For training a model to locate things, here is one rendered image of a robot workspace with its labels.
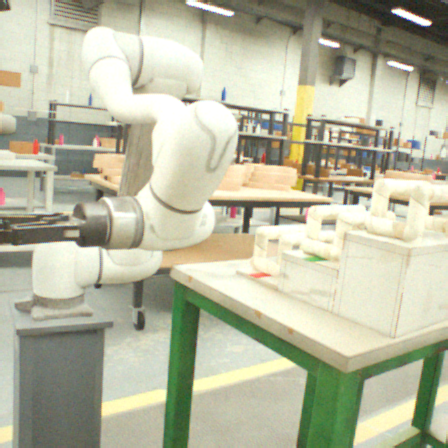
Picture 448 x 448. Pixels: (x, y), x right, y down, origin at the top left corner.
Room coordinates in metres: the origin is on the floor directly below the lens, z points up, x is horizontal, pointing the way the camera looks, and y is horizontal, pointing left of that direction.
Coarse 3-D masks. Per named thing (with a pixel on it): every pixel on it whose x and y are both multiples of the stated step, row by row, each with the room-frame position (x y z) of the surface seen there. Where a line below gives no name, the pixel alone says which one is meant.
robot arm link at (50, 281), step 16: (48, 256) 1.32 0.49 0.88; (64, 256) 1.33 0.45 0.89; (80, 256) 1.36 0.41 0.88; (96, 256) 1.39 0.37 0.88; (32, 272) 1.36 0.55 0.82; (48, 272) 1.32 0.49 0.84; (64, 272) 1.33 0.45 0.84; (80, 272) 1.35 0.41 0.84; (96, 272) 1.38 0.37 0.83; (48, 288) 1.32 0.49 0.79; (64, 288) 1.33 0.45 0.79; (80, 288) 1.38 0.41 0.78
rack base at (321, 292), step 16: (288, 256) 1.04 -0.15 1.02; (304, 256) 1.03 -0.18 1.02; (288, 272) 1.04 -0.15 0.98; (304, 272) 1.00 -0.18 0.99; (320, 272) 0.97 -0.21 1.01; (336, 272) 0.94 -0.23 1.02; (288, 288) 1.04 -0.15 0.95; (304, 288) 1.00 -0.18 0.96; (320, 288) 0.97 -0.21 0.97; (320, 304) 0.96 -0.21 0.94
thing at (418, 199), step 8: (416, 200) 0.86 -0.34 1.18; (424, 200) 0.86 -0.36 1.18; (408, 208) 0.88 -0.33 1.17; (416, 208) 0.86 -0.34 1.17; (424, 208) 0.86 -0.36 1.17; (408, 216) 0.88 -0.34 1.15; (416, 216) 0.86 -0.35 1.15; (424, 216) 0.87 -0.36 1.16; (416, 224) 0.86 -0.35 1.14; (416, 240) 0.86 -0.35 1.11
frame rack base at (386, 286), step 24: (360, 240) 0.91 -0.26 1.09; (432, 240) 0.93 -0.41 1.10; (360, 264) 0.90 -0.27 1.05; (384, 264) 0.86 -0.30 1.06; (408, 264) 0.83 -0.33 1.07; (432, 264) 0.89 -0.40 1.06; (336, 288) 0.94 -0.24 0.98; (360, 288) 0.89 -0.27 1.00; (384, 288) 0.85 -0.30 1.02; (408, 288) 0.84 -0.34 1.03; (432, 288) 0.90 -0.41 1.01; (336, 312) 0.93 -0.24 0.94; (360, 312) 0.89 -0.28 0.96; (384, 312) 0.85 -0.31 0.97; (408, 312) 0.85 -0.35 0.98; (432, 312) 0.91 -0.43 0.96
